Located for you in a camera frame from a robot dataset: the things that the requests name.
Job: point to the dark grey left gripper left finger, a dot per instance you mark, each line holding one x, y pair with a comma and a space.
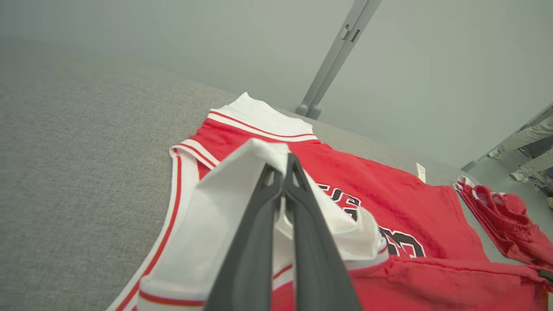
246, 268

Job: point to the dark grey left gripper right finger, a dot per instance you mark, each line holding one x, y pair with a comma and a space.
319, 276

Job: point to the red basketball jersey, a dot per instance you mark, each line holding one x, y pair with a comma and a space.
410, 203

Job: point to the red shorts with white stripe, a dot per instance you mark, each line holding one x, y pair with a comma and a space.
510, 224

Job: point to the person in beige trousers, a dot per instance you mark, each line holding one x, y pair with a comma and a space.
527, 138

